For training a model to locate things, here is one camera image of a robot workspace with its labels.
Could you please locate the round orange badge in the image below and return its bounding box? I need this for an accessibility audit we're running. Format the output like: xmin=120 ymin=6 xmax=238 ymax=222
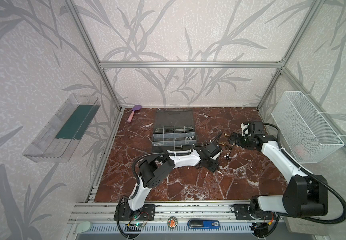
xmin=167 ymin=216 xmax=178 ymax=229

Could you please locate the clear wall shelf tray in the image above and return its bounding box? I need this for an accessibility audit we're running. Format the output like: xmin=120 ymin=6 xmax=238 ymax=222
xmin=23 ymin=94 xmax=101 ymax=163

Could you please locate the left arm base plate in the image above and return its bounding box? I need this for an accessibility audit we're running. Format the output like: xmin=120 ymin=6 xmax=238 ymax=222
xmin=114 ymin=203 xmax=156 ymax=221

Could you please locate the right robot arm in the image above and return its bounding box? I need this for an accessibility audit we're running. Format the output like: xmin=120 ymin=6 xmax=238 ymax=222
xmin=228 ymin=133 xmax=346 ymax=225

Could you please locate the grey plastic organizer box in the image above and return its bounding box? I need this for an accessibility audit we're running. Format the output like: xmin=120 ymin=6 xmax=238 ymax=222
xmin=152 ymin=110 xmax=197 ymax=152

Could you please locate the aluminium frame crossbar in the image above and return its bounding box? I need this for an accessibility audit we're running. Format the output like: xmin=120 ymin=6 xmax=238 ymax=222
xmin=99 ymin=61 xmax=283 ymax=69

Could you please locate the white wire mesh basket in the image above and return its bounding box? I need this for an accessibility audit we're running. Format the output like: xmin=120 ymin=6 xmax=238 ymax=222
xmin=272 ymin=91 xmax=344 ymax=164

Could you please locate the blue black usb device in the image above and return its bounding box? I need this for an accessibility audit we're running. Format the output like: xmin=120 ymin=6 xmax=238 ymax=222
xmin=188 ymin=220 xmax=220 ymax=230

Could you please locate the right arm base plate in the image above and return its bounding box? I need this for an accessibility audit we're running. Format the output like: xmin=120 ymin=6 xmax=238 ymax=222
xmin=230 ymin=204 xmax=277 ymax=222

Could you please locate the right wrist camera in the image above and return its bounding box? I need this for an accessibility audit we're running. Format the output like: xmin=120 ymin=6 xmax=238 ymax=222
xmin=241 ymin=121 xmax=265 ymax=136

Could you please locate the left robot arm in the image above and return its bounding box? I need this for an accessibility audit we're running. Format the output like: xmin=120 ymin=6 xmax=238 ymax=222
xmin=119 ymin=141 xmax=222 ymax=216

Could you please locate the purple pink brush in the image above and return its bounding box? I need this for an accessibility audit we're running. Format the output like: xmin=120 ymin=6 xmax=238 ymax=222
xmin=127 ymin=105 xmax=142 ymax=123

